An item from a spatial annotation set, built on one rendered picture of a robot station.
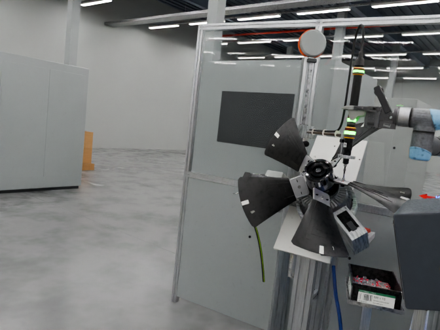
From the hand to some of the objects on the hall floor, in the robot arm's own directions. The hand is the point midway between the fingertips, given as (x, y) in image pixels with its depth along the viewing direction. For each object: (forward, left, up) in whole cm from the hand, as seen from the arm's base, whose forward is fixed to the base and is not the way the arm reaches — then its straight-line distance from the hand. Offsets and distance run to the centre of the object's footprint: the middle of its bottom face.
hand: (346, 107), depth 164 cm
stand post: (+15, -26, -150) cm, 153 cm away
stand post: (+8, -4, -150) cm, 150 cm away
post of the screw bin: (-28, +8, -148) cm, 151 cm away
